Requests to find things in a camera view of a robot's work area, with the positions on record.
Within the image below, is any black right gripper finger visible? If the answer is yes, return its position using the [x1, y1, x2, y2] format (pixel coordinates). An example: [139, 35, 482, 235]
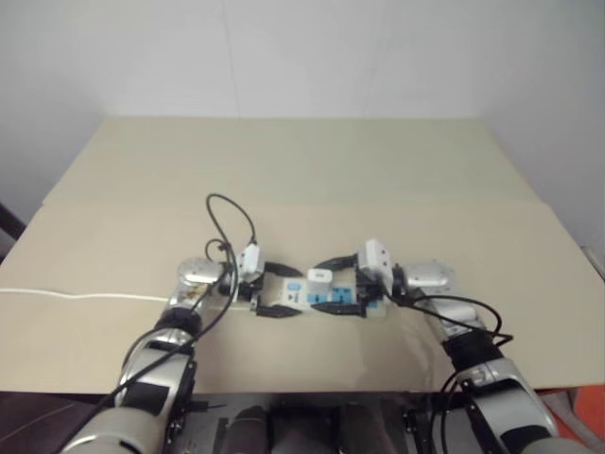
[313, 253, 359, 274]
[312, 302, 368, 320]

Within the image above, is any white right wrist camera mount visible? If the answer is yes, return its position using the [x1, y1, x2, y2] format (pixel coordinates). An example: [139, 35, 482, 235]
[354, 238, 396, 286]

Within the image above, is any dark brown furniture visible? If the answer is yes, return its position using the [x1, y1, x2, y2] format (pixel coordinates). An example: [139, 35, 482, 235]
[0, 201, 26, 260]

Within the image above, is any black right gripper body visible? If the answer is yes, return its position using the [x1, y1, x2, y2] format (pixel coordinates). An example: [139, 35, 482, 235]
[352, 267, 385, 317]

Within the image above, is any silver robot body frame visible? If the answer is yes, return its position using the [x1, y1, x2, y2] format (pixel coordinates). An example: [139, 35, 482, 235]
[163, 391, 474, 454]

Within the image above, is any white power strip cord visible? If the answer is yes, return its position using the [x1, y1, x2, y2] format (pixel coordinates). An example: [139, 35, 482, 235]
[0, 287, 174, 305]

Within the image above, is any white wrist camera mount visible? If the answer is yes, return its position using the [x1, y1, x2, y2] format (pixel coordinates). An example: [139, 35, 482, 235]
[354, 238, 396, 286]
[237, 242, 266, 281]

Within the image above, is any white blue power strip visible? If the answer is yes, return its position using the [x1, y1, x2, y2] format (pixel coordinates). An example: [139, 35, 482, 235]
[250, 273, 387, 320]

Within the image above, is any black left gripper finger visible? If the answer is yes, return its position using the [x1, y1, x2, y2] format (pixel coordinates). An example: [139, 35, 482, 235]
[262, 260, 298, 281]
[256, 304, 306, 320]

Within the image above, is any dark rounded shape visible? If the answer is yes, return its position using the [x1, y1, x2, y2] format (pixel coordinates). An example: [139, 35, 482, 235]
[229, 405, 271, 454]

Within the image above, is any orange object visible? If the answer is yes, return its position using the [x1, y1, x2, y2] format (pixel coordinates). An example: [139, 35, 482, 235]
[573, 385, 605, 428]

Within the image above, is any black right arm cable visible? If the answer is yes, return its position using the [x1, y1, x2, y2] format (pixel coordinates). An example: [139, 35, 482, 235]
[383, 288, 515, 454]

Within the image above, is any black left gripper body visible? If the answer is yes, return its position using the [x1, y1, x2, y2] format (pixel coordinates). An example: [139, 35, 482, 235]
[234, 262, 270, 317]

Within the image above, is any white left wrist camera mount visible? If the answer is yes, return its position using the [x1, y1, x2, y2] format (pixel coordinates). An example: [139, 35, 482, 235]
[237, 242, 266, 281]

